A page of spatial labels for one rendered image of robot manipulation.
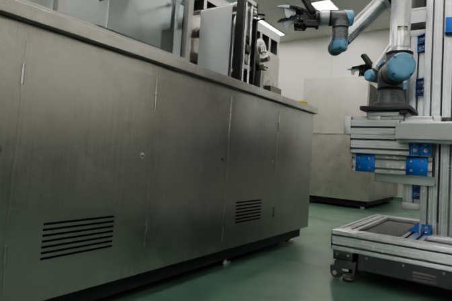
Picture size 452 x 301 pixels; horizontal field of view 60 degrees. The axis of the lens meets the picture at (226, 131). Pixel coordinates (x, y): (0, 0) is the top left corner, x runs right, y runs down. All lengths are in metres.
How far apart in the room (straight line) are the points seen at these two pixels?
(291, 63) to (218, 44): 5.33
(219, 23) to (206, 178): 1.08
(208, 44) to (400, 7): 1.09
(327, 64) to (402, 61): 5.52
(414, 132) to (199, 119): 0.91
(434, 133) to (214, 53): 1.28
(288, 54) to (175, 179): 6.35
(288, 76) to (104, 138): 6.50
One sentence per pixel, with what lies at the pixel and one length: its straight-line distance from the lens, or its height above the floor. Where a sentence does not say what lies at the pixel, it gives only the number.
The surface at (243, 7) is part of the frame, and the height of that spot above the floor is 1.36.
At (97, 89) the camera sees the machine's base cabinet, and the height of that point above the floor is 0.72.
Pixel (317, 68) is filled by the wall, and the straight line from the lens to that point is 7.44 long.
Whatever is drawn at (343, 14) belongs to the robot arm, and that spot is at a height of 1.22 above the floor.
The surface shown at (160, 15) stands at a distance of 1.61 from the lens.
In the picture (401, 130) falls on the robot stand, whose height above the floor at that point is 0.70.
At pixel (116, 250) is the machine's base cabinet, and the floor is 0.20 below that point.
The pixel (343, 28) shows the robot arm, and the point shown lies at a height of 1.15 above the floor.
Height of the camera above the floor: 0.54
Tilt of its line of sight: 3 degrees up
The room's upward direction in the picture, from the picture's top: 4 degrees clockwise
